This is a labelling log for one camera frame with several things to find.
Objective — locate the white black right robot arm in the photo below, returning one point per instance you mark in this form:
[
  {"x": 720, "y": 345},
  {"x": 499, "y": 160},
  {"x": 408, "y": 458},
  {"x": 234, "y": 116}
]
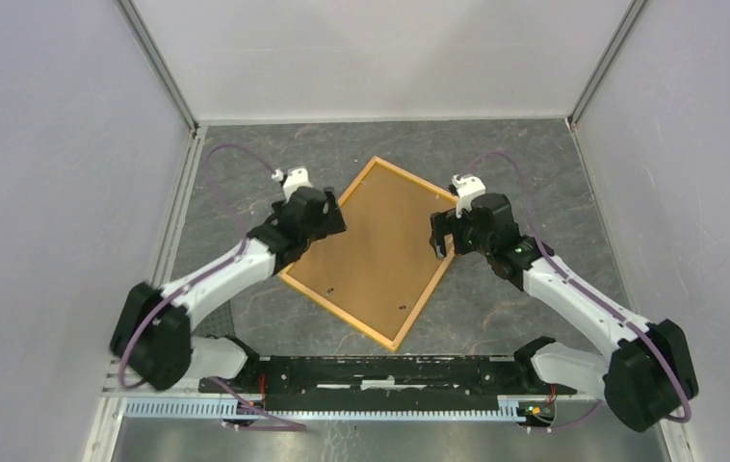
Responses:
[{"x": 642, "y": 370}]

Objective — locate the grey lego baseplate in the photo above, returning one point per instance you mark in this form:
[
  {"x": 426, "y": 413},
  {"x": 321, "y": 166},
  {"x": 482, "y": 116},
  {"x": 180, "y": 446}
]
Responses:
[{"x": 219, "y": 323}]

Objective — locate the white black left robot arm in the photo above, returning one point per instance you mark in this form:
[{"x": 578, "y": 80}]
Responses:
[{"x": 154, "y": 333}]

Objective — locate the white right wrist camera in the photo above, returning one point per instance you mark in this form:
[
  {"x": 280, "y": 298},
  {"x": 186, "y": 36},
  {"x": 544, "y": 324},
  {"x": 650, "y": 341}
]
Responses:
[{"x": 467, "y": 187}]

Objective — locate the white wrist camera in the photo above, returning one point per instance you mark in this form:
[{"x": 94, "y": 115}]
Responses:
[
  {"x": 291, "y": 180},
  {"x": 467, "y": 187}
]

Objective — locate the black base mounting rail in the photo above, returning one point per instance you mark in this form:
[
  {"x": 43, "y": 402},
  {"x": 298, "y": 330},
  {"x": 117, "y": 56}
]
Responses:
[{"x": 389, "y": 383}]

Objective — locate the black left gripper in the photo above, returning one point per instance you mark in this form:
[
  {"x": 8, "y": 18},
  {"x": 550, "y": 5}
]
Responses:
[{"x": 330, "y": 222}]

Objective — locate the orange wooden picture frame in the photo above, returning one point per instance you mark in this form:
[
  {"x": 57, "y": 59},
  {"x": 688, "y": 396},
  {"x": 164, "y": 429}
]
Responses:
[{"x": 365, "y": 331}]

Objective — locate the brown cardboard backing board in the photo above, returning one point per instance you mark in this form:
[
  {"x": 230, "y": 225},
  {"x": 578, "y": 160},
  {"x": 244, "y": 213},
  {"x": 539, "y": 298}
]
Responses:
[{"x": 371, "y": 255}]

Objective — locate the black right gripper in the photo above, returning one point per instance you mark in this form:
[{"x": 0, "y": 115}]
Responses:
[{"x": 446, "y": 222}]

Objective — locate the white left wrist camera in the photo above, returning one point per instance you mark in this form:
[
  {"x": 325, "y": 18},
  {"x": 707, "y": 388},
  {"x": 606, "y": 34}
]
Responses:
[{"x": 291, "y": 180}]

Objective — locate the aluminium extrusion frame rail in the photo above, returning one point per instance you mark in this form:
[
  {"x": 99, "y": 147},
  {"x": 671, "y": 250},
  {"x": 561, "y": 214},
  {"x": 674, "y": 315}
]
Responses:
[{"x": 213, "y": 399}]

